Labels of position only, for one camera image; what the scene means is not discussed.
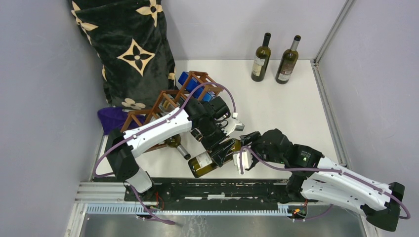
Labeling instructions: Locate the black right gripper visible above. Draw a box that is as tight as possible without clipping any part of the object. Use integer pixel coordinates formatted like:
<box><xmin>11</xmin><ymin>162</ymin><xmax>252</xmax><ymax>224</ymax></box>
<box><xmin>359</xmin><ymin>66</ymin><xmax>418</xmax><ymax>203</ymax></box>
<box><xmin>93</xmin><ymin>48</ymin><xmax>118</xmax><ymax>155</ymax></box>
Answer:
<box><xmin>239</xmin><ymin>132</ymin><xmax>285</xmax><ymax>171</ymax></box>

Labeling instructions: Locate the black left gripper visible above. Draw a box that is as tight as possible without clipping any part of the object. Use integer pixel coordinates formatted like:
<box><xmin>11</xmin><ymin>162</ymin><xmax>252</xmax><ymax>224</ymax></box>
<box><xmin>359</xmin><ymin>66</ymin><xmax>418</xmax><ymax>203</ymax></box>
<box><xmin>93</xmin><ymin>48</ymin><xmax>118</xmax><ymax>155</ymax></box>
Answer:
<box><xmin>197</xmin><ymin>120</ymin><xmax>236</xmax><ymax>167</ymax></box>

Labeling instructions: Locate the brown wooden wine rack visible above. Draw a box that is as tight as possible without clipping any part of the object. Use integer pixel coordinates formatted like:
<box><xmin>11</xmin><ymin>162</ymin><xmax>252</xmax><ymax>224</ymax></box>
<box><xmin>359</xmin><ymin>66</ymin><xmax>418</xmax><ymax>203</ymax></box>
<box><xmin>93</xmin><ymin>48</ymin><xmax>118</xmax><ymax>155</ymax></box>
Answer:
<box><xmin>120</xmin><ymin>71</ymin><xmax>225</xmax><ymax>132</ymax></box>

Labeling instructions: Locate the blue square vodka bottle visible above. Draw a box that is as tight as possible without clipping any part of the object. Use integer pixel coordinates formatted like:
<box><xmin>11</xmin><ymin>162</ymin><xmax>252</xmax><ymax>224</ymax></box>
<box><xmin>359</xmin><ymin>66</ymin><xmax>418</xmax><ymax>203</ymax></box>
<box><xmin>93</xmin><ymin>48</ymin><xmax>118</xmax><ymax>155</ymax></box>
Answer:
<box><xmin>178</xmin><ymin>72</ymin><xmax>216</xmax><ymax>102</ymax></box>

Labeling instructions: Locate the green wine bottle black cap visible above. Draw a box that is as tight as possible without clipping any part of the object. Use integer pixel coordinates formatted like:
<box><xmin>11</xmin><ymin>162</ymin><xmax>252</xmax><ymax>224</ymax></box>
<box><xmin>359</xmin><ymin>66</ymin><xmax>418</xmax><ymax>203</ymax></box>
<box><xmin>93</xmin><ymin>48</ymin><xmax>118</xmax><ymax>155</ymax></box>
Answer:
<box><xmin>251</xmin><ymin>33</ymin><xmax>271</xmax><ymax>82</ymax></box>

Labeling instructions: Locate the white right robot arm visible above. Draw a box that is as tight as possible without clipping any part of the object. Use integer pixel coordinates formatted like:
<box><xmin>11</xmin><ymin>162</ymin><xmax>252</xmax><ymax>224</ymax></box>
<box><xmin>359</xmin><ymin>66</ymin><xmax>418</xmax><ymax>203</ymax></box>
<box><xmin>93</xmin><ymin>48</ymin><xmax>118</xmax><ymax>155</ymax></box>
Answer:
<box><xmin>236</xmin><ymin>129</ymin><xmax>405</xmax><ymax>232</ymax></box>

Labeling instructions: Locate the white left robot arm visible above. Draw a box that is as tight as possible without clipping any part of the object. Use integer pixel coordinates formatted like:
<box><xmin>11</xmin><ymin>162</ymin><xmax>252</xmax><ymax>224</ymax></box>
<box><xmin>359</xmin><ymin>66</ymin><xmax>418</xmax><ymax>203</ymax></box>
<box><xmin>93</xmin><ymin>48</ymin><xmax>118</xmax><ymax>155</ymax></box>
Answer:
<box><xmin>105</xmin><ymin>97</ymin><xmax>245</xmax><ymax>201</ymax></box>

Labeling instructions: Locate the green wine bottle grey cap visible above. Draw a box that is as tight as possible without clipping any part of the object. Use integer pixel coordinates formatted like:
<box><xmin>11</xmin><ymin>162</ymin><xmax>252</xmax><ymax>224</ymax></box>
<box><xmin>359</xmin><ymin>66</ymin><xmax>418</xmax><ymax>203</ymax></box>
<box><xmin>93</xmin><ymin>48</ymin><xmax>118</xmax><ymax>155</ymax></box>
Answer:
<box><xmin>275</xmin><ymin>35</ymin><xmax>301</xmax><ymax>84</ymax></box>

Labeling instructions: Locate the purple cloth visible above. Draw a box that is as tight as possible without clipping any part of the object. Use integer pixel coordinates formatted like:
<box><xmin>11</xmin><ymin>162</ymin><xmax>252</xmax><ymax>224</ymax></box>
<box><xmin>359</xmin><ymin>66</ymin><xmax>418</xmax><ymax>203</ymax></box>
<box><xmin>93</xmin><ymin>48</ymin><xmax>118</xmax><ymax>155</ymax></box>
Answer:
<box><xmin>97</xmin><ymin>107</ymin><xmax>128</xmax><ymax>136</ymax></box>

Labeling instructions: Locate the black floral plush blanket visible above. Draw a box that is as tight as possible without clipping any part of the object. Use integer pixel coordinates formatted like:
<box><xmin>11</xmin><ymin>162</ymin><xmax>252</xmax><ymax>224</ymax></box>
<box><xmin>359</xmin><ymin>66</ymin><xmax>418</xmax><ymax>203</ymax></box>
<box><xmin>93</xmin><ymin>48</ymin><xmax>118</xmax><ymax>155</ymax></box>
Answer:
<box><xmin>69</xmin><ymin>0</ymin><xmax>176</xmax><ymax>110</ymax></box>

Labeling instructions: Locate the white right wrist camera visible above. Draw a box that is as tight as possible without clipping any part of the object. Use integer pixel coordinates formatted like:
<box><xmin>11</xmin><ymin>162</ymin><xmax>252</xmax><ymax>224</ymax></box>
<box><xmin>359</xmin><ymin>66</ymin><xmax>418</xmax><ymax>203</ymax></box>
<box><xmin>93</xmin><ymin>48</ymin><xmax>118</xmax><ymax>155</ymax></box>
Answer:
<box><xmin>233</xmin><ymin>150</ymin><xmax>252</xmax><ymax>175</ymax></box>

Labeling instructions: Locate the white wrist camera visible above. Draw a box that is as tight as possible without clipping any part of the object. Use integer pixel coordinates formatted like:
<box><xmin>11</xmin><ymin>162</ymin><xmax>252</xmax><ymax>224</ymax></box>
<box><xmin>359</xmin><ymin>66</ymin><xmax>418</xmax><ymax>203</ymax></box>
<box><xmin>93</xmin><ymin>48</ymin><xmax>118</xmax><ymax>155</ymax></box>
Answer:
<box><xmin>233</xmin><ymin>150</ymin><xmax>252</xmax><ymax>175</ymax></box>
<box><xmin>224</xmin><ymin>112</ymin><xmax>245</xmax><ymax>136</ymax></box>

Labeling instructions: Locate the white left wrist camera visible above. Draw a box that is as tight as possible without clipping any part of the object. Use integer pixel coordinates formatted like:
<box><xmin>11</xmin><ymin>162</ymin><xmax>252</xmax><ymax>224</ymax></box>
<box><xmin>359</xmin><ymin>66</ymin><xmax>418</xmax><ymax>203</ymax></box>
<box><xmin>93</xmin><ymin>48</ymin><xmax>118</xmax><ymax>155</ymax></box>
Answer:
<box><xmin>224</xmin><ymin>112</ymin><xmax>245</xmax><ymax>136</ymax></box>

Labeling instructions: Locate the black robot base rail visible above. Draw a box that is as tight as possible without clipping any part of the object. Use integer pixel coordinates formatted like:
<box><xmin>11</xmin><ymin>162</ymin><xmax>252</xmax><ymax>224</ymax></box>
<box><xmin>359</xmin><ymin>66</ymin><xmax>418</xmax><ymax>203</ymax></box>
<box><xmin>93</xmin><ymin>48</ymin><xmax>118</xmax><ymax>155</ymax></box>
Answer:
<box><xmin>138</xmin><ymin>177</ymin><xmax>305</xmax><ymax>211</ymax></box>

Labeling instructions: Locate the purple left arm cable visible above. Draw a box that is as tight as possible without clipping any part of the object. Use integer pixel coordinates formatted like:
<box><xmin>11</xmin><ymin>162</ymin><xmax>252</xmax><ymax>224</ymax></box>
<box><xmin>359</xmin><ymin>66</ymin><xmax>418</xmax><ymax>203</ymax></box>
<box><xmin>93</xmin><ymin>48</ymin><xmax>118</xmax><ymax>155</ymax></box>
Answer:
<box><xmin>91</xmin><ymin>81</ymin><xmax>238</xmax><ymax>226</ymax></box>

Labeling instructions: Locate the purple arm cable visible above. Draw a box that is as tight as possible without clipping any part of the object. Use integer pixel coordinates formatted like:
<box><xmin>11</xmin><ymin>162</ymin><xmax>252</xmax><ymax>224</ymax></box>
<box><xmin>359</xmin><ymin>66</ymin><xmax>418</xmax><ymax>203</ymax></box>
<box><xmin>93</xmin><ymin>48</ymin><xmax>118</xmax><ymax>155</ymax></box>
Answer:
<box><xmin>239</xmin><ymin>145</ymin><xmax>412</xmax><ymax>221</ymax></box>
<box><xmin>91</xmin><ymin>81</ymin><xmax>238</xmax><ymax>226</ymax></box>

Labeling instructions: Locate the grey slotted cable duct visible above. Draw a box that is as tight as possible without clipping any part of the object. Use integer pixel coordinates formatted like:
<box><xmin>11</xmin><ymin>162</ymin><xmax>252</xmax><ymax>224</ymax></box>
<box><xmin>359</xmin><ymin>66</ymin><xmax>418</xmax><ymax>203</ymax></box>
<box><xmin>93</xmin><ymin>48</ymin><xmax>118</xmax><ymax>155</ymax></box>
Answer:
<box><xmin>85</xmin><ymin>203</ymin><xmax>292</xmax><ymax>217</ymax></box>

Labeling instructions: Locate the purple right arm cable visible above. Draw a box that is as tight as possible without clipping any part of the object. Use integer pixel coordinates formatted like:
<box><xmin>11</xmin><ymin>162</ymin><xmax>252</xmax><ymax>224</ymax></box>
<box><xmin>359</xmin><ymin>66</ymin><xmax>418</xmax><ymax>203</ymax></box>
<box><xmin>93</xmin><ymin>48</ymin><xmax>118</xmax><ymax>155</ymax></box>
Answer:
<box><xmin>239</xmin><ymin>145</ymin><xmax>412</xmax><ymax>221</ymax></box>

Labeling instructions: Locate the grey aluminium wall rail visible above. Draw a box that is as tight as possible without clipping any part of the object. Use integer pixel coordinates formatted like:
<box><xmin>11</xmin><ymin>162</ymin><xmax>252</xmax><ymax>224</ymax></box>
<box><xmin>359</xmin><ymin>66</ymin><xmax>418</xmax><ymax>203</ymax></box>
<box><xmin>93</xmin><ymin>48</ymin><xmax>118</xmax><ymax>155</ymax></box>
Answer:
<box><xmin>313</xmin><ymin>0</ymin><xmax>356</xmax><ymax>65</ymax></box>

